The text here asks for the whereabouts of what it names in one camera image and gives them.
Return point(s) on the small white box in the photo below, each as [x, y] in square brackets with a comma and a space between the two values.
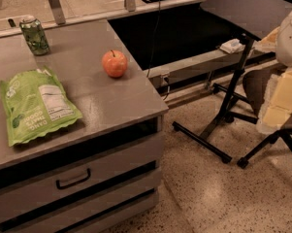
[232, 46]

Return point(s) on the red apple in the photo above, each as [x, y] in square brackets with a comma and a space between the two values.
[115, 63]

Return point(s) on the green snack bag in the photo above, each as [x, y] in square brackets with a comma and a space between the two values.
[35, 104]

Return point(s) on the green soda can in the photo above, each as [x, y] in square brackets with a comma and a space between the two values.
[34, 35]

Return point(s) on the black laptop stand table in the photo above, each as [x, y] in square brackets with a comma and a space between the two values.
[256, 19]

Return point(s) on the grey drawer cabinet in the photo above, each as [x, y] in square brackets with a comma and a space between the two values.
[119, 139]

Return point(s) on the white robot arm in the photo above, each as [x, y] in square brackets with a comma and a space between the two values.
[289, 39]

